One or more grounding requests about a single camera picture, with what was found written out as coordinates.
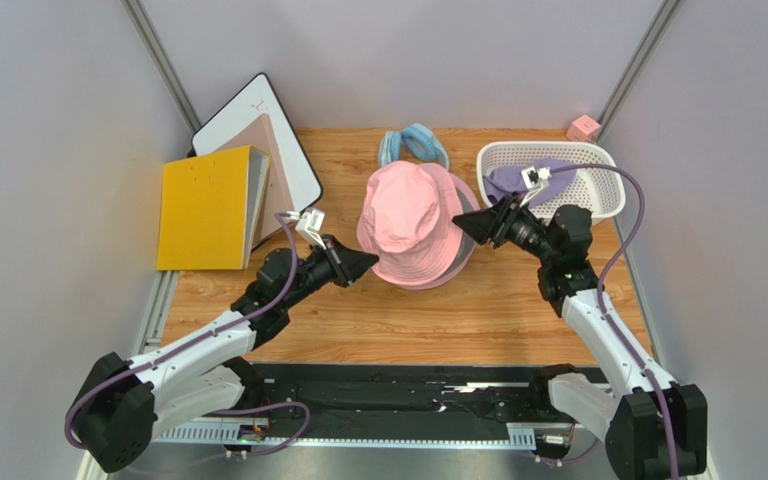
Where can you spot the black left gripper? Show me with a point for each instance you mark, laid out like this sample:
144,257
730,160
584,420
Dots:
347,265

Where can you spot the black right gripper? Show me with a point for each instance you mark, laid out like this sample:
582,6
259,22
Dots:
501,222

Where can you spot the grey hat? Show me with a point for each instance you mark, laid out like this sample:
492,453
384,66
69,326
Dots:
466,249

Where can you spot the lavender cloth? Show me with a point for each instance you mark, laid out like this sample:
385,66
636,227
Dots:
508,179

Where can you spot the pink cloth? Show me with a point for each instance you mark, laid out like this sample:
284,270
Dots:
406,220

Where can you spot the pink bucket hat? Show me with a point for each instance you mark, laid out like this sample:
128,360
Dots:
467,197

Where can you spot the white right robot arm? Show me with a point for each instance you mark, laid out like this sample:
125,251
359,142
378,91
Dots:
651,426

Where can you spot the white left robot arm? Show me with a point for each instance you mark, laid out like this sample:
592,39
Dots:
124,404

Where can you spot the pink brown folder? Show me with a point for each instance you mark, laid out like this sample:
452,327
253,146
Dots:
277,198

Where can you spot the light blue headphones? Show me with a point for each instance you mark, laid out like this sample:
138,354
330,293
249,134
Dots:
421,141

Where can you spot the white perforated plastic basket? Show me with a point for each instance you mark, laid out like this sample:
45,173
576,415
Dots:
592,187

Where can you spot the small pink box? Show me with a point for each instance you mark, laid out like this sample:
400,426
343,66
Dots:
583,129

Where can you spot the yellow binder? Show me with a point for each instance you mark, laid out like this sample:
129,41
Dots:
210,207

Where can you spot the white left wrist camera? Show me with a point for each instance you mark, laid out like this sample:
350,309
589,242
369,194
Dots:
308,225

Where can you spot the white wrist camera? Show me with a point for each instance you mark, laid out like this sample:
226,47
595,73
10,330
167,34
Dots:
537,183
308,225

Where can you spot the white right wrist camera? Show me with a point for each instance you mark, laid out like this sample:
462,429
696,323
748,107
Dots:
537,183

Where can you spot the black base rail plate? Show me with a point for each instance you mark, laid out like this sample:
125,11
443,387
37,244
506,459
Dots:
369,402

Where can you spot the white board black frame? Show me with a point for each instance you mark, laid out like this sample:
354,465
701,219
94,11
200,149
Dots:
255,99

